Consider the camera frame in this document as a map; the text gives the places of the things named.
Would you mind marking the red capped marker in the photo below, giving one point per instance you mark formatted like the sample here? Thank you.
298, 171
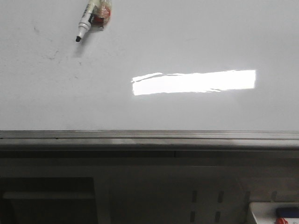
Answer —
287, 220

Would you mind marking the grey perforated stand panel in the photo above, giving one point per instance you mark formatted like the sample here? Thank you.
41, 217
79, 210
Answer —
145, 188

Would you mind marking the white whiteboard with aluminium frame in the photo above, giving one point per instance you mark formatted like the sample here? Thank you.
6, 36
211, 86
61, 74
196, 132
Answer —
182, 72

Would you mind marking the blue capped marker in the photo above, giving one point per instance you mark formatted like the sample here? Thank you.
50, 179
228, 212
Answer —
287, 212

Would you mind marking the white marker tray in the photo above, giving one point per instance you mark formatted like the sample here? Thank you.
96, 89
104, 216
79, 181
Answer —
265, 213

